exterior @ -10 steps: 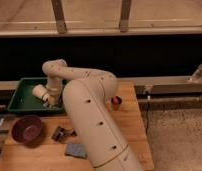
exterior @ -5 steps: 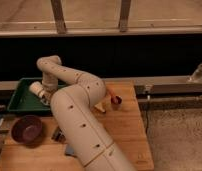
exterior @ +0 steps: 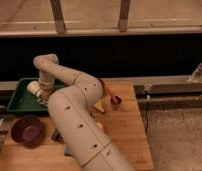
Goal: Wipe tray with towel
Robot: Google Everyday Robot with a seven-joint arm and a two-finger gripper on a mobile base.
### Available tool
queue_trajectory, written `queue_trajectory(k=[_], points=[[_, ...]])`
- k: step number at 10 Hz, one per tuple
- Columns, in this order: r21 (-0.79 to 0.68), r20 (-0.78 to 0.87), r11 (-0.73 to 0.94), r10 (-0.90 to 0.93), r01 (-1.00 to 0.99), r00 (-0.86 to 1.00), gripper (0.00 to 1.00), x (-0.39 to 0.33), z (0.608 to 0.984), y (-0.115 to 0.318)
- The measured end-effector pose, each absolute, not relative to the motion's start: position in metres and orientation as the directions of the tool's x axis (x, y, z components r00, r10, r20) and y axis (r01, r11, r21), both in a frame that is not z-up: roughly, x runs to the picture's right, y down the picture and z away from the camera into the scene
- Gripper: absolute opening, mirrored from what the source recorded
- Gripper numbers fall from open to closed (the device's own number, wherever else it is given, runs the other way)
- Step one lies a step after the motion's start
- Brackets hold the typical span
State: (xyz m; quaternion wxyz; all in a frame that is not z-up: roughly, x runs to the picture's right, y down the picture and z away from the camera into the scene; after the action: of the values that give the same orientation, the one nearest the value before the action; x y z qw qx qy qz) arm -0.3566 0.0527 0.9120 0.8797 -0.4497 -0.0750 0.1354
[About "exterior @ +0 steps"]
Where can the purple bowl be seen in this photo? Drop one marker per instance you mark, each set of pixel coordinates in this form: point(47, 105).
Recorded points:
point(26, 129)

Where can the blue sponge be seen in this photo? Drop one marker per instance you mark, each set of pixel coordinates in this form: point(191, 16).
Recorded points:
point(68, 152)

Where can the red bowl with contents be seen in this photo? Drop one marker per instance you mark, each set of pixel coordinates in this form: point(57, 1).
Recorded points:
point(102, 83)

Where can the orange handled scoop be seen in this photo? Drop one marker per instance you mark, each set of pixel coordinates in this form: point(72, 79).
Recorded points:
point(114, 98)

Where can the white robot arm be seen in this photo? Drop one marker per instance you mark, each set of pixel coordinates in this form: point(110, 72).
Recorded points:
point(68, 93)

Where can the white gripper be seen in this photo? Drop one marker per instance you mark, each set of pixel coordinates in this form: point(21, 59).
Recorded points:
point(41, 88)

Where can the grey towel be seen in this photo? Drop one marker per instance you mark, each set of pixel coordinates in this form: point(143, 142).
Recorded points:
point(42, 101)

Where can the black handled brush tool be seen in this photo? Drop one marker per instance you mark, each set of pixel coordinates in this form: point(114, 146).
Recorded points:
point(56, 137)

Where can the green plastic tray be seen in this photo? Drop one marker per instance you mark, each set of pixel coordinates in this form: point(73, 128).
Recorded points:
point(22, 101)

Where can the orange ball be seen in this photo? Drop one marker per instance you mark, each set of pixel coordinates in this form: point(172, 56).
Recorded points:
point(100, 125)

